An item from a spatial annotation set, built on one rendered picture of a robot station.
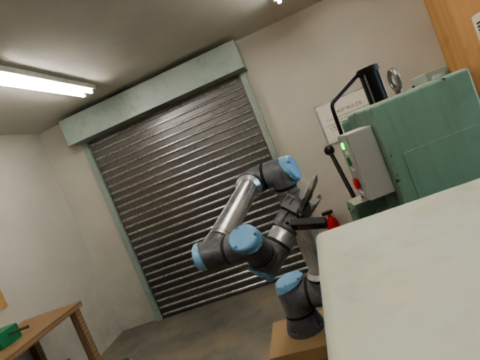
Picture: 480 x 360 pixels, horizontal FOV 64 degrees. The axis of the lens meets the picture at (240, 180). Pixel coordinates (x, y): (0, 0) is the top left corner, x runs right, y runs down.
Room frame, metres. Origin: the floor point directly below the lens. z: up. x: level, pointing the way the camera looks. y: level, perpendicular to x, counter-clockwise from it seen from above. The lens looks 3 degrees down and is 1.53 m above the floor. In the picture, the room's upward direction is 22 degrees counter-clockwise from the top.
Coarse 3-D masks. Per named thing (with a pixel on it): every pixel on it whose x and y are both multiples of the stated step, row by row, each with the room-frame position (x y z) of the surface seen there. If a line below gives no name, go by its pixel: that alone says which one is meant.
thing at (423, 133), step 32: (416, 96) 0.81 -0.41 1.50; (448, 96) 0.80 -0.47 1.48; (352, 128) 1.02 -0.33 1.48; (384, 128) 0.82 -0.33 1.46; (416, 128) 0.81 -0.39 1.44; (448, 128) 0.81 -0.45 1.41; (384, 160) 0.85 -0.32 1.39; (416, 160) 0.81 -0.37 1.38; (448, 160) 0.81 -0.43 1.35; (416, 192) 0.81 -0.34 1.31
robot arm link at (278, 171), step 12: (288, 156) 1.60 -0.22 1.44; (264, 168) 1.61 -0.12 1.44; (276, 168) 1.58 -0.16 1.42; (288, 168) 1.56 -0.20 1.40; (264, 180) 1.61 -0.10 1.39; (276, 180) 1.59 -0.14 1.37; (288, 180) 1.58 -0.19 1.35; (276, 192) 1.63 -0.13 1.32; (288, 192) 1.60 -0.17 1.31; (312, 216) 1.65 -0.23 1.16; (300, 240) 1.66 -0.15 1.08; (312, 240) 1.64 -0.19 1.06; (312, 252) 1.65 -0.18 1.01; (312, 264) 1.67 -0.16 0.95; (312, 276) 1.70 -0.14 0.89; (312, 288) 1.71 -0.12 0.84; (312, 300) 1.71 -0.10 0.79
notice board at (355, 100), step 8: (360, 88) 4.05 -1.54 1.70; (344, 96) 4.09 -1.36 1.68; (352, 96) 4.08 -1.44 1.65; (360, 96) 4.06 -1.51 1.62; (320, 104) 4.14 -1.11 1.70; (328, 104) 4.13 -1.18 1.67; (336, 104) 4.11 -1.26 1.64; (344, 104) 4.10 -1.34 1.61; (352, 104) 4.08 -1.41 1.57; (360, 104) 4.07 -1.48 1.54; (368, 104) 4.05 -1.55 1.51; (320, 112) 4.15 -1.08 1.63; (328, 112) 4.13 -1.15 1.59; (336, 112) 4.12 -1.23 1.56; (344, 112) 4.10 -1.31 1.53; (320, 120) 4.16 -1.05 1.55; (328, 120) 4.14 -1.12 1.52; (328, 128) 4.15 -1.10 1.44; (336, 128) 4.13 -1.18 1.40; (328, 136) 4.15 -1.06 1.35; (336, 136) 4.14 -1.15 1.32; (328, 144) 4.16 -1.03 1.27
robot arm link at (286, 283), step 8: (296, 272) 1.83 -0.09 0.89; (280, 280) 1.83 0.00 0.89; (288, 280) 1.78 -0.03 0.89; (296, 280) 1.75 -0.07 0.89; (304, 280) 1.76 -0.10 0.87; (280, 288) 1.76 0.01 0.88; (288, 288) 1.74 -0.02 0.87; (296, 288) 1.74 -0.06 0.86; (304, 288) 1.73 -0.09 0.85; (280, 296) 1.78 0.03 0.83; (288, 296) 1.75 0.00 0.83; (296, 296) 1.73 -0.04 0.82; (304, 296) 1.72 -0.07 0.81; (288, 304) 1.76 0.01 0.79; (296, 304) 1.74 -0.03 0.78; (304, 304) 1.73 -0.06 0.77; (288, 312) 1.77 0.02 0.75; (296, 312) 1.75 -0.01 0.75; (304, 312) 1.75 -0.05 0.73
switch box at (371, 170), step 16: (368, 128) 0.85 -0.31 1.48; (352, 144) 0.85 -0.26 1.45; (368, 144) 0.85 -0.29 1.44; (352, 160) 0.87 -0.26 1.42; (368, 160) 0.85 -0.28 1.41; (352, 176) 0.94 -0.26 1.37; (368, 176) 0.85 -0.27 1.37; (384, 176) 0.85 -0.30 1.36; (368, 192) 0.85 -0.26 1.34; (384, 192) 0.85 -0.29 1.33
